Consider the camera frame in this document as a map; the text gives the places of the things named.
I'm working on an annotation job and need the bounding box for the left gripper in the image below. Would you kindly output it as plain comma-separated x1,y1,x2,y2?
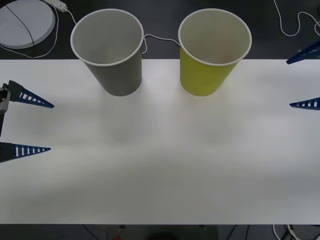
0,79,55,164

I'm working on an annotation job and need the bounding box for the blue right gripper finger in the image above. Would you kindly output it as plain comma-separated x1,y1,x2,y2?
289,96,320,111
285,38,320,66

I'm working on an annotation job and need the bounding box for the round white disc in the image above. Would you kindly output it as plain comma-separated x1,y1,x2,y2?
0,0,57,50

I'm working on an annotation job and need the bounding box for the yellow-green plastic waste bin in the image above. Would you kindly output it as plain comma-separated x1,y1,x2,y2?
177,8,252,97

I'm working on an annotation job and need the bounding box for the grey plastic waste bin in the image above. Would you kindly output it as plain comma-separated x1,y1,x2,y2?
70,8,145,97

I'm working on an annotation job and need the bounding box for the white power strip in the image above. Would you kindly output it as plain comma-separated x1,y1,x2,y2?
41,0,68,12

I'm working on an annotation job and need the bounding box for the white wavy cable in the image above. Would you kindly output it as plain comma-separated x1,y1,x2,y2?
273,0,320,38

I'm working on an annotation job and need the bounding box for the black cable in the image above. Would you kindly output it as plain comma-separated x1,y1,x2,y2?
5,4,35,60

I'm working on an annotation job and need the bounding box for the thin white looped cable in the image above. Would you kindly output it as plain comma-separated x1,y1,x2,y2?
0,3,60,60

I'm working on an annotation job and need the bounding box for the white cable under table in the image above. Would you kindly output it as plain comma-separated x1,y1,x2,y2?
271,224,302,240

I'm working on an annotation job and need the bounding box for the white power strip cable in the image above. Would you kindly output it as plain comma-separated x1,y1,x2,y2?
64,7,181,55

